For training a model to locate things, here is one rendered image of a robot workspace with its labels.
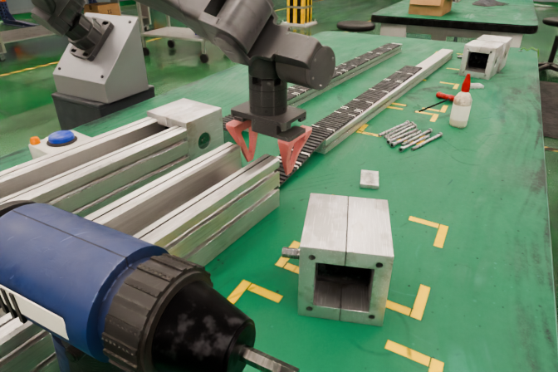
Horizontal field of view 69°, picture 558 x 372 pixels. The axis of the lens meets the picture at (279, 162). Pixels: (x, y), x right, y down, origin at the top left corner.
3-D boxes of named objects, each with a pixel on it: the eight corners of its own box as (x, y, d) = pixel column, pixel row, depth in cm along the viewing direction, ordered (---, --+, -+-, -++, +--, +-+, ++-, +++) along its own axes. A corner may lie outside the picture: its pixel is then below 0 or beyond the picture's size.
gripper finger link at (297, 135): (288, 187, 61) (289, 129, 56) (251, 173, 64) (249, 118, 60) (311, 168, 66) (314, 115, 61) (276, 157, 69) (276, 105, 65)
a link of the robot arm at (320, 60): (242, -18, 52) (208, 36, 51) (313, -13, 45) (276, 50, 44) (282, 41, 62) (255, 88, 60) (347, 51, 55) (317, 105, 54)
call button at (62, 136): (67, 138, 72) (65, 127, 71) (80, 143, 70) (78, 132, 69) (46, 145, 69) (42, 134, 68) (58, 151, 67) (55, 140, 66)
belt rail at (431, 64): (440, 56, 150) (442, 48, 149) (452, 58, 148) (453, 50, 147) (307, 149, 80) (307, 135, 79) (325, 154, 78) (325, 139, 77)
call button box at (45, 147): (78, 157, 77) (70, 127, 74) (110, 171, 72) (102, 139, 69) (36, 174, 71) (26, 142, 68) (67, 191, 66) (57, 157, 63)
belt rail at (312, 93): (391, 50, 160) (392, 42, 158) (401, 51, 158) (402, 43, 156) (234, 128, 90) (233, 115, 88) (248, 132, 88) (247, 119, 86)
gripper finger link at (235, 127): (261, 177, 63) (260, 121, 59) (227, 164, 67) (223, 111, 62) (285, 160, 68) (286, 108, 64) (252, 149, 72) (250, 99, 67)
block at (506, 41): (469, 61, 144) (476, 33, 140) (505, 66, 138) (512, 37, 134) (462, 66, 137) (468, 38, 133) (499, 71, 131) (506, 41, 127)
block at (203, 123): (180, 139, 84) (174, 95, 80) (225, 154, 78) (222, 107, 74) (145, 154, 78) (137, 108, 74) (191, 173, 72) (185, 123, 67)
